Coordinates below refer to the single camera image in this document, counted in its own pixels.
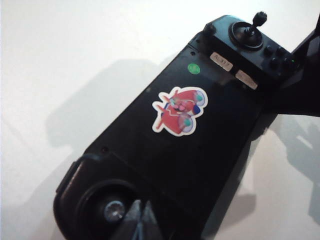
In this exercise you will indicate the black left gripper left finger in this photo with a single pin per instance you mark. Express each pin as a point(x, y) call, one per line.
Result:
point(132, 225)

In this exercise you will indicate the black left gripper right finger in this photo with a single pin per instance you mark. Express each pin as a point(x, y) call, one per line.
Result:
point(152, 225)

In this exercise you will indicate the black remote control with joysticks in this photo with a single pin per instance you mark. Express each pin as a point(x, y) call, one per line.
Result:
point(175, 155)

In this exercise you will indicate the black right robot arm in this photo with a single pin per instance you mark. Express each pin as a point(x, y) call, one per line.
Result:
point(310, 37)

